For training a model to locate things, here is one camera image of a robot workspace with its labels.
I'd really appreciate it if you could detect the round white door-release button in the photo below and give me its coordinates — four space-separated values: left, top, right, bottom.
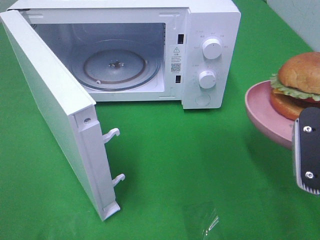
195 94 211 107

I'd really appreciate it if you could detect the white round knob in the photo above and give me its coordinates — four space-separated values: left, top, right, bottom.
202 38 223 60
198 70 217 89

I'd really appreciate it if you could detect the burger with lettuce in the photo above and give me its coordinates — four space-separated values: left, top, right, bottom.
270 52 320 121

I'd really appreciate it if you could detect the white microwave door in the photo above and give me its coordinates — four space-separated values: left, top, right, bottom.
0 10 125 220

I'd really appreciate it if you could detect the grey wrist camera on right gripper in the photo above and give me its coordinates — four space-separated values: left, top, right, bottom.
292 107 320 196

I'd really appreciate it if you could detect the white warning label with QR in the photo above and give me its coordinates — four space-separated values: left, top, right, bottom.
169 44 183 73

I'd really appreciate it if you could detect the glass microwave turntable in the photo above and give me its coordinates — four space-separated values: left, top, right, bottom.
70 39 164 92

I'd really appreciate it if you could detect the white microwave oven body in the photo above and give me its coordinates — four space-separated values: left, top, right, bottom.
3 0 241 109

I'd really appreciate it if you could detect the pink round plate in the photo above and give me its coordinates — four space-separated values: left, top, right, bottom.
244 80 294 149

